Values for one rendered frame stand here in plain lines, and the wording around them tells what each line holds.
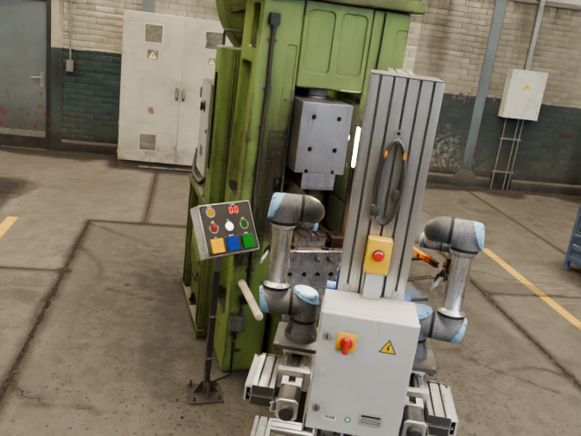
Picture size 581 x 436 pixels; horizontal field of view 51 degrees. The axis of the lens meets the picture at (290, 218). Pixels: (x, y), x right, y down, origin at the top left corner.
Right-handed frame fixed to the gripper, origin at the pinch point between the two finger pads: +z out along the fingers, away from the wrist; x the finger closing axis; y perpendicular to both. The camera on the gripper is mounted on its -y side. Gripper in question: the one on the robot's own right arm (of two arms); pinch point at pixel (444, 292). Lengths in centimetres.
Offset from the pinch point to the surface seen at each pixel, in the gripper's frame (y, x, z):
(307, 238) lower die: -43, -76, -4
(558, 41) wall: -745, 243, -150
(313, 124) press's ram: -40, -82, -71
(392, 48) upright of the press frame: -71, -44, -116
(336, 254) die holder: -44, -58, 4
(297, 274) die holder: -35, -79, 17
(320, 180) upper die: -44, -74, -39
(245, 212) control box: -20, -111, -21
